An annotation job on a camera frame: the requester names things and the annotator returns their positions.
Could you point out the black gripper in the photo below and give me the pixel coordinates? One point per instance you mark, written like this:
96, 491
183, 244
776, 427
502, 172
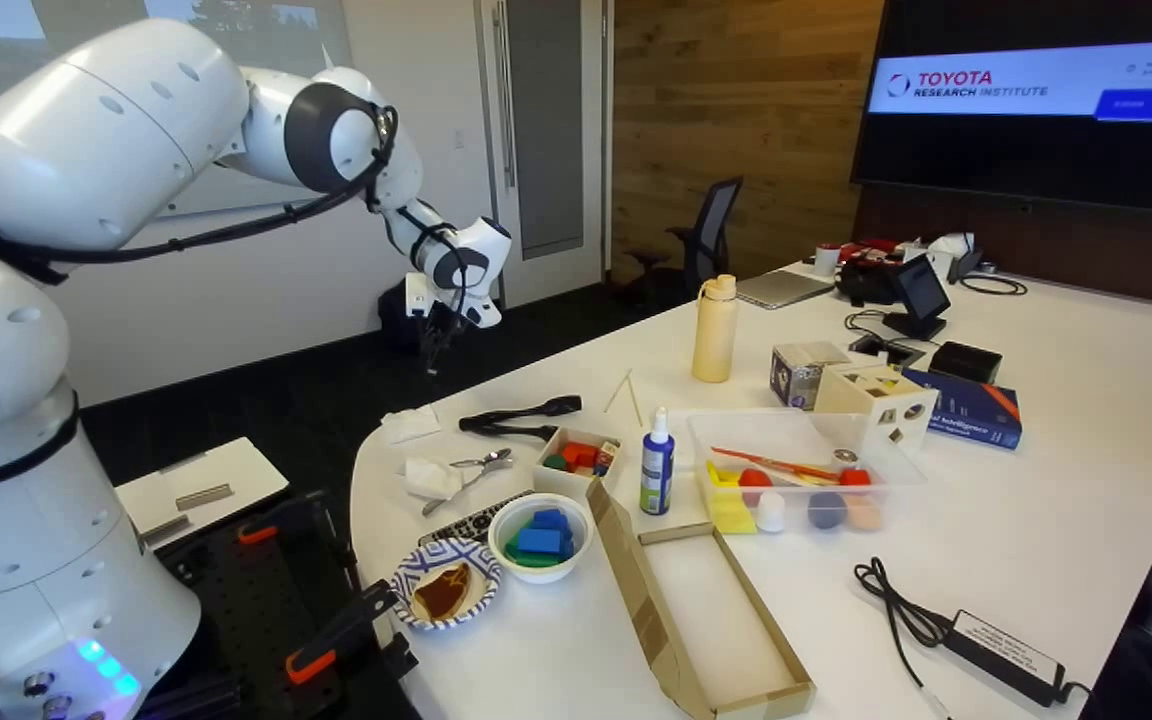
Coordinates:
434, 307

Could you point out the white napkin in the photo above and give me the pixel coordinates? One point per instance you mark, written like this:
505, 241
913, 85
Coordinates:
434, 483
414, 427

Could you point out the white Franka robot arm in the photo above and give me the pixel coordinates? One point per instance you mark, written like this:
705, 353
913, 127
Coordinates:
68, 133

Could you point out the crumpled white napkin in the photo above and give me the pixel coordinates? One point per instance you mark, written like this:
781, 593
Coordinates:
434, 483

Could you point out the metal spoon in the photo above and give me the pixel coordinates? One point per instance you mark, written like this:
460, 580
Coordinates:
470, 479

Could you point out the wooden box of coloured blocks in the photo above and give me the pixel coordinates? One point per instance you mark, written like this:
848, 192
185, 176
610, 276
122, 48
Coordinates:
579, 462

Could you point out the wooden chopstick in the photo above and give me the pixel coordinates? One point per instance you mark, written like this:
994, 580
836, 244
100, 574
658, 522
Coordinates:
627, 401
615, 396

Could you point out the white bowl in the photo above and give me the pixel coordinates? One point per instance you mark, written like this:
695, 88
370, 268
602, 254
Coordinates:
540, 539

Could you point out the blue toy blocks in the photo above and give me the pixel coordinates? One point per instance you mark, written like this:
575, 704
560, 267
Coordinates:
540, 539

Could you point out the grey glass door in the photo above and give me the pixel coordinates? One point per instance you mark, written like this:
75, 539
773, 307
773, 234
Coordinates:
540, 133

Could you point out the brown pie slice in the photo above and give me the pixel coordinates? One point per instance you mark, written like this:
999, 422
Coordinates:
444, 593

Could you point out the white board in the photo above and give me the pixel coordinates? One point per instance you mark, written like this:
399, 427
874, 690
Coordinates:
203, 472

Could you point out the grey metal strip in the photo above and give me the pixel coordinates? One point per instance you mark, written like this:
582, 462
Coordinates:
204, 496

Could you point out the cream squeeze bottle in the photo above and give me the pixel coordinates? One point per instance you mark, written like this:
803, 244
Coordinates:
715, 333

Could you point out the black office chair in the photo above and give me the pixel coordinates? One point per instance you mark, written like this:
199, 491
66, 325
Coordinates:
708, 241

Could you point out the black robot mounting stand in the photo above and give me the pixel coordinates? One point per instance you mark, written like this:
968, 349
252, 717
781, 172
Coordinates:
257, 615

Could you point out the yellow toy block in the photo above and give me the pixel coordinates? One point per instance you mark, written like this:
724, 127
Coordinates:
731, 506

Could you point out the grey closed laptop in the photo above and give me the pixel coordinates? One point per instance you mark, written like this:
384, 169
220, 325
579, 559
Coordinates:
787, 291

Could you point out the clear plastic toy container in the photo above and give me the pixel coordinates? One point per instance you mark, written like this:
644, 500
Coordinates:
803, 483

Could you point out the open cardboard tray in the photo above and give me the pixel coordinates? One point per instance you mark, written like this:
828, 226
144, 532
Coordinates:
708, 627

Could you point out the black pouch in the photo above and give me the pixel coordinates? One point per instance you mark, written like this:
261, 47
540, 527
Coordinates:
874, 281

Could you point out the red tool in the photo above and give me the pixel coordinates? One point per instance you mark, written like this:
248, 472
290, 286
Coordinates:
871, 250

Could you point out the black tablet on stand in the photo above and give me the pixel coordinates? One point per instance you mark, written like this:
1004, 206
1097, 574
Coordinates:
920, 295

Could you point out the white boxy device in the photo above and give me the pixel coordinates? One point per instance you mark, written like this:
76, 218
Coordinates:
958, 254

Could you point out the small black case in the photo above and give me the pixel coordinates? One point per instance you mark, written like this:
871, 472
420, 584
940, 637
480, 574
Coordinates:
966, 362

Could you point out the blue cardboard box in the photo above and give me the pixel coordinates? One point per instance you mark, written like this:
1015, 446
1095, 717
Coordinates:
968, 410

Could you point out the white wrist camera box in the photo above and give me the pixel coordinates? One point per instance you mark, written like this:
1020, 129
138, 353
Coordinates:
480, 307

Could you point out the wall mounted TV screen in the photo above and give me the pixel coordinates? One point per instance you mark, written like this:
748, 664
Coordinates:
1040, 144

